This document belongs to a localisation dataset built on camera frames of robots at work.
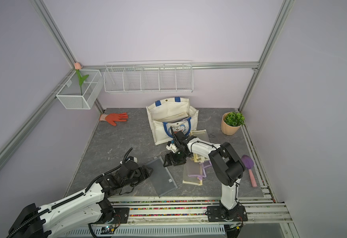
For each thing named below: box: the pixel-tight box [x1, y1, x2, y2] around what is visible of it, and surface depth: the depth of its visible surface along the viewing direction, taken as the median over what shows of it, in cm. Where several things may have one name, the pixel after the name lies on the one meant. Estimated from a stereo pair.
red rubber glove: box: [99, 112, 128, 127], surface depth 118 cm
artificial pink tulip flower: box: [73, 61, 90, 96], surface depth 93 cm
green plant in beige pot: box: [221, 111, 246, 136], surface depth 98 cm
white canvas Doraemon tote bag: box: [146, 97, 199, 146], surface depth 100 cm
